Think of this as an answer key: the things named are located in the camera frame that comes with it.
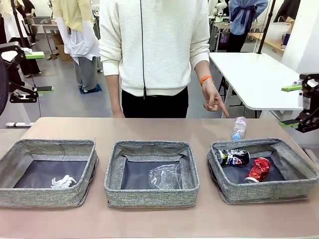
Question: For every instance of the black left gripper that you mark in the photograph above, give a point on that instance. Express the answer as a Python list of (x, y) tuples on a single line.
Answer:
[(3, 87)]

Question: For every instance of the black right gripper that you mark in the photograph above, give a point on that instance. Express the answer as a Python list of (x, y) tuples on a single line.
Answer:
[(314, 99)]

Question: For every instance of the crushed red can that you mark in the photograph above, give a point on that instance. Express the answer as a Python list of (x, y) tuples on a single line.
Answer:
[(259, 169)]

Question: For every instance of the crushed dark blue can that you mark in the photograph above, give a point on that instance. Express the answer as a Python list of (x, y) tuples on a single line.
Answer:
[(235, 157)]

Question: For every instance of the white paper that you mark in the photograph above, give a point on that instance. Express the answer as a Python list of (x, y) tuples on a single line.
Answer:
[(62, 183)]

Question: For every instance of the clear plastic cup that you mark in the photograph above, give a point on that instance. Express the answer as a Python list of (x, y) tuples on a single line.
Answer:
[(163, 176)]

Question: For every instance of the person's right forearm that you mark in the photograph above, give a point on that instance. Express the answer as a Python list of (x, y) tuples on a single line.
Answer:
[(113, 94)]

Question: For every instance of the person's left forearm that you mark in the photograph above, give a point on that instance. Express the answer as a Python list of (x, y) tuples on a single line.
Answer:
[(203, 68)]

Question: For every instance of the person's right hand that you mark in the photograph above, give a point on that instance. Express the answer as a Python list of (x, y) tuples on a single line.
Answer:
[(118, 114)]

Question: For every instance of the person's left hand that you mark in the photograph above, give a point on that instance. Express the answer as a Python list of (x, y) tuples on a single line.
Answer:
[(213, 95)]

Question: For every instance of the person in white top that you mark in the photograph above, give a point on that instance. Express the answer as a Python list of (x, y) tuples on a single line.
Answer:
[(30, 35)]

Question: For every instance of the brown cardboard box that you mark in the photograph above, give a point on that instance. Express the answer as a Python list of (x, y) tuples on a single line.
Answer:
[(61, 48)]

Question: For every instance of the black stand pole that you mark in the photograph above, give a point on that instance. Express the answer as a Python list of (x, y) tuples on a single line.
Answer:
[(264, 30), (21, 30)]

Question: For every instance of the small white side table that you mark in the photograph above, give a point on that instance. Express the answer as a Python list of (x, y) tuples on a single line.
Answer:
[(15, 124)]

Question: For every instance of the person in yellow cardigan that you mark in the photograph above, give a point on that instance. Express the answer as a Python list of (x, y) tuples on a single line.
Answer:
[(77, 37)]

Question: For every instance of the blue floor mat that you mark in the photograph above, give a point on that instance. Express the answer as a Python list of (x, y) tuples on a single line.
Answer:
[(96, 89)]

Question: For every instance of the crushed clear plastic bottle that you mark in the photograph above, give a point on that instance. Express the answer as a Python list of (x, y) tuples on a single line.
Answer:
[(239, 128)]

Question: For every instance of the translucent plastic bin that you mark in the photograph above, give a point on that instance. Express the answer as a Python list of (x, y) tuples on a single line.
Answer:
[(277, 33)]

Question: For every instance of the grey fabric basket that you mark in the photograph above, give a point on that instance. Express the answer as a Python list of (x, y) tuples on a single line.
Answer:
[(264, 193), (149, 199), (45, 198)]

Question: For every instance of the orange wrist watch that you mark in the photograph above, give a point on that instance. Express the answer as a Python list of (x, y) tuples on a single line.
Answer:
[(207, 79)]

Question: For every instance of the person in blue shirt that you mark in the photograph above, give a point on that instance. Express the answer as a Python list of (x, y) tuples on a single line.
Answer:
[(241, 20)]

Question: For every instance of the black trousers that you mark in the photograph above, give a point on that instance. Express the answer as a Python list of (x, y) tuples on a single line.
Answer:
[(154, 104)]

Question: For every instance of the white zip sweater torso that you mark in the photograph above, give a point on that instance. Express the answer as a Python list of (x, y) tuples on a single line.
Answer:
[(154, 42)]

